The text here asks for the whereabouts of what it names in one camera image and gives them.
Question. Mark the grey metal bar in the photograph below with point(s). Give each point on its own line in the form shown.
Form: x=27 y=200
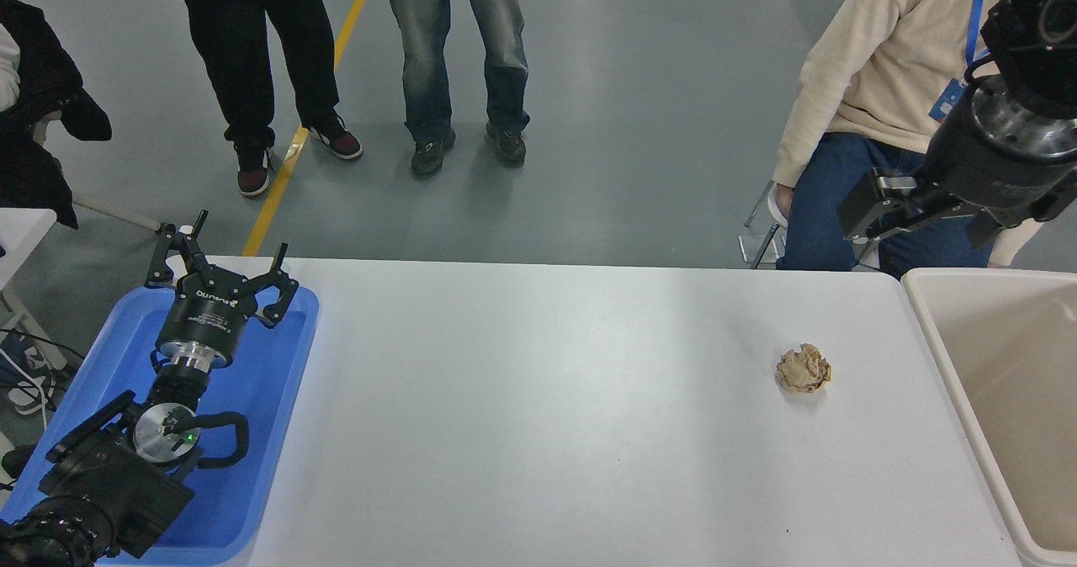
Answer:
x=118 y=214

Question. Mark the tan paper ball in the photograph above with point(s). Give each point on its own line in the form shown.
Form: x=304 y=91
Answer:
x=803 y=369

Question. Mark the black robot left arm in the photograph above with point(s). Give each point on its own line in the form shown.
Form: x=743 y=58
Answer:
x=109 y=483

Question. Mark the large pale bin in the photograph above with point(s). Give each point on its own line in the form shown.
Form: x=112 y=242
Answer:
x=1026 y=432

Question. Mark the seated person's right hand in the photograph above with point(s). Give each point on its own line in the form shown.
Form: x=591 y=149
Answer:
x=784 y=201

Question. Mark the standing person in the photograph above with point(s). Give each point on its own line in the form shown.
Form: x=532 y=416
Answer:
x=429 y=54
x=252 y=45

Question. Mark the seated person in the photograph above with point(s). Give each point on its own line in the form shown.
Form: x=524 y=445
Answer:
x=883 y=54

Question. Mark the white metal-framed chair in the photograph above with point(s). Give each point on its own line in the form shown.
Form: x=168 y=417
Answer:
x=761 y=247

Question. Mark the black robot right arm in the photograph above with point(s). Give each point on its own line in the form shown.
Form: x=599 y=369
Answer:
x=1031 y=37

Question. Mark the blue plastic tray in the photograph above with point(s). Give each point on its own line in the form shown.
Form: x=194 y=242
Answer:
x=252 y=399

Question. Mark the person at edge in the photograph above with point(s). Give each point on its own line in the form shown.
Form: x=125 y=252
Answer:
x=34 y=96

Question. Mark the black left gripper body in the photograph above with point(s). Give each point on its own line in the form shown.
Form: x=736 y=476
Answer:
x=206 y=315

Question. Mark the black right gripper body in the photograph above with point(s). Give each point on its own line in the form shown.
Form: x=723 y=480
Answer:
x=993 y=176

